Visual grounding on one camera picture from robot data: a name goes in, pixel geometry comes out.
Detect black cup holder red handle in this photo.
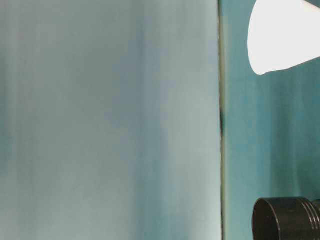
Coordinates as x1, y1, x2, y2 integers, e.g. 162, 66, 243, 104
251, 196, 320, 240

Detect white paper cup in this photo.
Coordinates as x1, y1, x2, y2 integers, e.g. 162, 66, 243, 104
247, 0, 320, 76

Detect blue-green backdrop sheet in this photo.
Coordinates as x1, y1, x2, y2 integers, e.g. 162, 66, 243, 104
0, 0, 222, 240

